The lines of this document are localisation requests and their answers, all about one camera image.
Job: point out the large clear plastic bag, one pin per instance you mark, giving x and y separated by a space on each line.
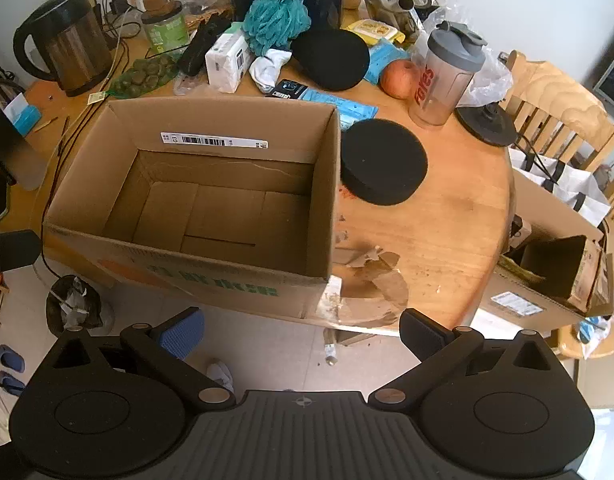
487 85

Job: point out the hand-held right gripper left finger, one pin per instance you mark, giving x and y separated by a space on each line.
182 336

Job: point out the black plug charger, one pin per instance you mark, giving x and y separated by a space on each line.
119 4

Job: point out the metal tube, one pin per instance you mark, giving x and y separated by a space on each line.
402 4

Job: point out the small cardboard carton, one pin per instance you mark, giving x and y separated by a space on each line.
532 290

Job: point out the white crumpled cloth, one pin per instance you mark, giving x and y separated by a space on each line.
219 375

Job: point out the black round foam disc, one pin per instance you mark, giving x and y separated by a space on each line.
382 160

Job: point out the black kettle base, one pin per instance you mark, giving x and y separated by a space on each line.
487 124

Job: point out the clear shaker bottle grey lid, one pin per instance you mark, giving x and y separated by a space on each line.
444 75

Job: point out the brown cardboard box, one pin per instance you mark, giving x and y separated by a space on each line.
87 175

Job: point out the black cloth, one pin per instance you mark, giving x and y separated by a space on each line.
332 60

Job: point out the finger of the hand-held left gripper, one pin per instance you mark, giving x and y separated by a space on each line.
12 250

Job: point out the blue tissue box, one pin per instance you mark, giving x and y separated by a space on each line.
19 110

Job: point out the small clear bottle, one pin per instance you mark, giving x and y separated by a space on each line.
331 352

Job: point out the green label jar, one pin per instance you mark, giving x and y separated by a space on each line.
164 32

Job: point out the teal mesh bath pouf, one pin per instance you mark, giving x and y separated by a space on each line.
274 20

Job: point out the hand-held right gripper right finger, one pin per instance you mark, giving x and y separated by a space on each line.
421 332

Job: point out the yellow wet wipes pack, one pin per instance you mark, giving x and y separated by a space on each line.
374 31

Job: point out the white tissue pack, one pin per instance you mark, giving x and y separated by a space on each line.
227 60

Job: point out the clear snack bag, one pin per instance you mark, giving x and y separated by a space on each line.
207 10

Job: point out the red apple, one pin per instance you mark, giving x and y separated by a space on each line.
399 79

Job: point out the white sock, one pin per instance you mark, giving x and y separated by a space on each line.
264 72

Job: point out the blue slipper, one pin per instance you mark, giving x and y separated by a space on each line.
9 382
9 357

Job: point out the black packet with blue print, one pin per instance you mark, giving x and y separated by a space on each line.
289 89

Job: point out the white paper shopping bag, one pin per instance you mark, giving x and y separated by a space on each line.
562 182

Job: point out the trash bin with black liner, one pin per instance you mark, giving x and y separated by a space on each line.
69 305

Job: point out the black sock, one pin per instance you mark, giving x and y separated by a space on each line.
199 47

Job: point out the crumpled clear plastic bag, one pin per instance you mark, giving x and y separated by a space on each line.
189 85

